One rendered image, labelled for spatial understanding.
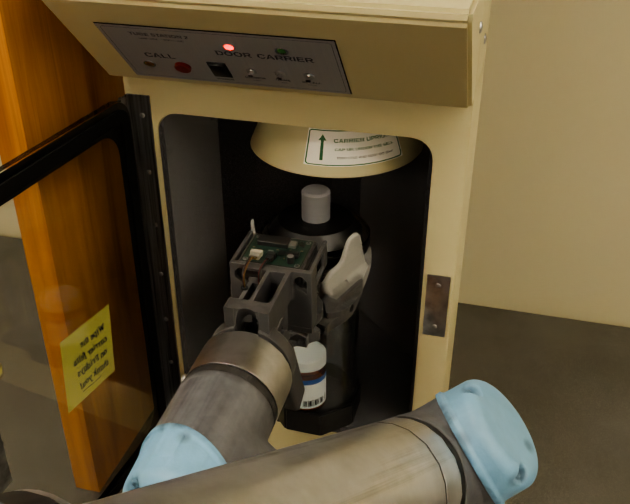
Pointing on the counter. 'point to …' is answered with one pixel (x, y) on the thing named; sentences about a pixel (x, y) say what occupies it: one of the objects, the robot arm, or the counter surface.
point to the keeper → (436, 305)
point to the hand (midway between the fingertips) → (314, 251)
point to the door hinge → (151, 204)
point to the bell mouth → (331, 151)
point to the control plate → (165, 58)
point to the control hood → (415, 54)
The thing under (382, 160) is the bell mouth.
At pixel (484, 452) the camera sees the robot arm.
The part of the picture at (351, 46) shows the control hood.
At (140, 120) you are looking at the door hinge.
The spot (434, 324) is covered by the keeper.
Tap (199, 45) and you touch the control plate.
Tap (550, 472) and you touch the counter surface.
